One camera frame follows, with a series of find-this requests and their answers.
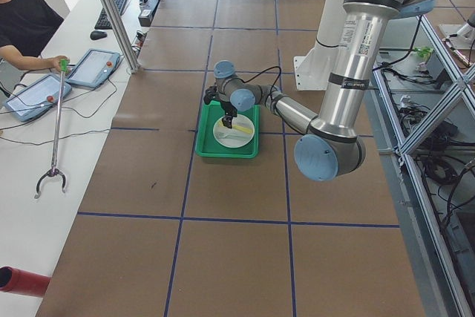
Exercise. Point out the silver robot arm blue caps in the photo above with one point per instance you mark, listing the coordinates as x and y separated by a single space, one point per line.
329 145

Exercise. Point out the yellow plastic spoon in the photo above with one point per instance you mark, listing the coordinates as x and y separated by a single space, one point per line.
238 128

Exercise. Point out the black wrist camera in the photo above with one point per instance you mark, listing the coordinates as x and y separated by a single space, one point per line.
211 94

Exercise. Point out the left blue teach pendant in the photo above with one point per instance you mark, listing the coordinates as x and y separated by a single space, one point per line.
35 100

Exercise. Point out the white round plate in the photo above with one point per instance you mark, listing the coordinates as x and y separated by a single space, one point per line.
230 142

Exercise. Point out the aluminium frame post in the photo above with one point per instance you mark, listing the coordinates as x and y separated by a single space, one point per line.
121 35

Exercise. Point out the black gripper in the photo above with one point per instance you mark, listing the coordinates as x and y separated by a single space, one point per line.
227 109

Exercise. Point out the person's hand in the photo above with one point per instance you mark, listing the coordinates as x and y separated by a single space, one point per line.
59 63

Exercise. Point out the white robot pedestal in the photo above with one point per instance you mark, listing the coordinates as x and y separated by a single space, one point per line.
313 70

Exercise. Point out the blue teach pendant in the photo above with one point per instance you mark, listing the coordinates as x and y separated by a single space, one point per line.
93 68
35 100

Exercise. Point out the right blue teach pendant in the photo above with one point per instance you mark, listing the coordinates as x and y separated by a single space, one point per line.
93 68

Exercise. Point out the metal reacher grabber tool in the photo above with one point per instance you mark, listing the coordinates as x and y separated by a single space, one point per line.
54 170

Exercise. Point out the green plastic tray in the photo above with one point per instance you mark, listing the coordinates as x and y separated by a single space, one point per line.
207 146

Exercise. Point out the red tube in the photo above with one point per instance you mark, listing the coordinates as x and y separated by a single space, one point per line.
20 282

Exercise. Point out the black computer mouse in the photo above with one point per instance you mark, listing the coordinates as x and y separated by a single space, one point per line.
98 34

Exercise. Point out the aluminium side frame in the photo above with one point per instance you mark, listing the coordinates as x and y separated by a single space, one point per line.
424 83

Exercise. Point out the person in black shirt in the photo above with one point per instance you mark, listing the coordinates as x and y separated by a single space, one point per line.
26 28

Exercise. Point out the brown paper table cover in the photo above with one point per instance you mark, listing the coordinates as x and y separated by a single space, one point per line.
162 231

